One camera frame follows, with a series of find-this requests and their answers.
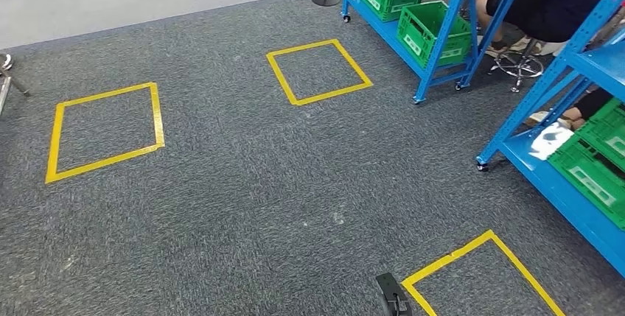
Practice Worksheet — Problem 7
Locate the blue metal shelf rack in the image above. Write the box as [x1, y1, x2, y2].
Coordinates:
[341, 0, 534, 106]
[475, 0, 625, 279]

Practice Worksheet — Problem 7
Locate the yellow floor tape square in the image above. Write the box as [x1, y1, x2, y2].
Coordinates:
[400, 229, 568, 316]

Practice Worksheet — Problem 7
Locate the chrome base stool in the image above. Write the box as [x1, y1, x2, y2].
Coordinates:
[488, 38, 546, 94]

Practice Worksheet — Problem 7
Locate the black robot torso bracket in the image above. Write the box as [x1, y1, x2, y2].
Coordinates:
[374, 273, 414, 316]

